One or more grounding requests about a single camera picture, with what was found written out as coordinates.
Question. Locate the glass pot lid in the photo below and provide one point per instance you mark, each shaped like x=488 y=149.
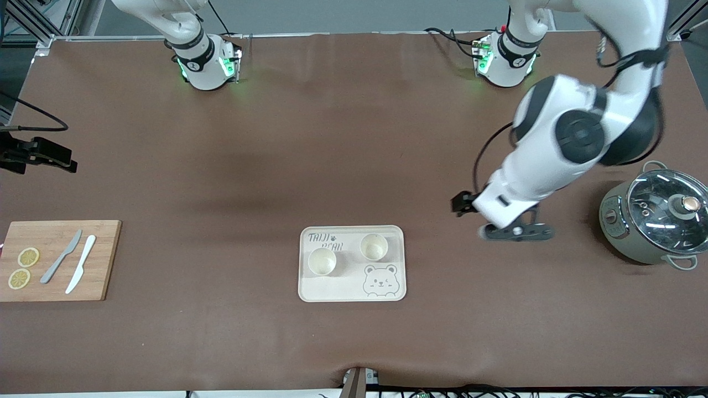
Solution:
x=658 y=204

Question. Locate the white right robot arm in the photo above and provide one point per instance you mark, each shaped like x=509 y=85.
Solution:
x=204 y=72

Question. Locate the grey-green electric pot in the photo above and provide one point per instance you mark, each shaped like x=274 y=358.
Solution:
x=619 y=232

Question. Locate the aluminium frame post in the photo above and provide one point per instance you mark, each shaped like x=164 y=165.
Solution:
x=38 y=19
x=686 y=22

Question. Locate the cream bear print tray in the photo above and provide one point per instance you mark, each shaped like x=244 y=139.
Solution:
x=348 y=287

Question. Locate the white IKEA cup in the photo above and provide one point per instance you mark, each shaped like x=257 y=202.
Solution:
x=373 y=247
x=322 y=262

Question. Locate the lemon slice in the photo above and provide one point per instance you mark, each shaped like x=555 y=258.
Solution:
x=28 y=257
x=19 y=279

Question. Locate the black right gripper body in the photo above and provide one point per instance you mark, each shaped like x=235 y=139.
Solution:
x=22 y=153

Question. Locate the white plastic knife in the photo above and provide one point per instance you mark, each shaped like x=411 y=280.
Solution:
x=82 y=262

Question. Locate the grey plastic knife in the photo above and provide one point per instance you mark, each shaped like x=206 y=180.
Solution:
x=58 y=260

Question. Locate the wooden cutting board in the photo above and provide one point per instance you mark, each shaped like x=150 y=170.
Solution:
x=105 y=265

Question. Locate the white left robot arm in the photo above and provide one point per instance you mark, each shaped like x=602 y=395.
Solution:
x=547 y=105

